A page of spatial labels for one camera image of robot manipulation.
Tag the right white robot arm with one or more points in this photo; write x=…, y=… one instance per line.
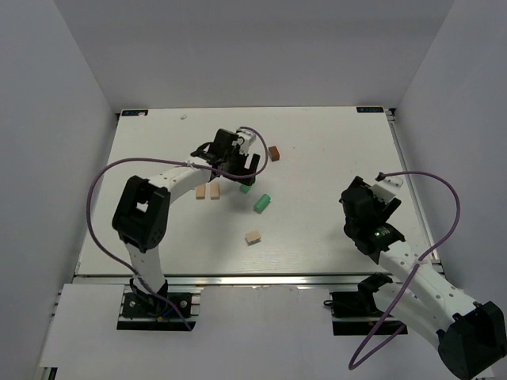
x=468, y=335

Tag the small light wood block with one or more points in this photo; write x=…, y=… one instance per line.
x=253, y=237

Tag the aluminium front rail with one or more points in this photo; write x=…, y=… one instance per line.
x=232, y=280

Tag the right blue corner label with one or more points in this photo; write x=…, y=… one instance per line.
x=369, y=109

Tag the green cylinder block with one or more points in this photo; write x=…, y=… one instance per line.
x=262, y=203

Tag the blue corner label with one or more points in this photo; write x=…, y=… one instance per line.
x=135, y=112
x=369, y=109

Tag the aluminium right side rail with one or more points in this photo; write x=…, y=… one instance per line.
x=391, y=119

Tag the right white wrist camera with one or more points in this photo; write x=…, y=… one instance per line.
x=386, y=187

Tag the left blue corner label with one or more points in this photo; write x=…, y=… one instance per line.
x=135, y=112

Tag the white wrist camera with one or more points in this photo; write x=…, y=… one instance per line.
x=386, y=187
x=245, y=138

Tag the dark brown wood block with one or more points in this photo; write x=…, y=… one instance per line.
x=274, y=153

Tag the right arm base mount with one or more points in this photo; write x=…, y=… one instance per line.
x=354, y=313

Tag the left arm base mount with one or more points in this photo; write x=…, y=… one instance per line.
x=138, y=315

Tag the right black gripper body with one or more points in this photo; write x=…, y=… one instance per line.
x=390, y=207

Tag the aluminium rail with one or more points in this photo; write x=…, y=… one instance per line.
x=232, y=280
x=391, y=119

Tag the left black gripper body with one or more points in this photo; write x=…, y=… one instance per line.
x=241, y=167

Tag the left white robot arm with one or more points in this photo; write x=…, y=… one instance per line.
x=141, y=217

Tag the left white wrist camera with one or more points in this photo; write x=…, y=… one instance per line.
x=245, y=138

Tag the green rectangular block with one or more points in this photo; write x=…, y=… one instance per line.
x=245, y=188

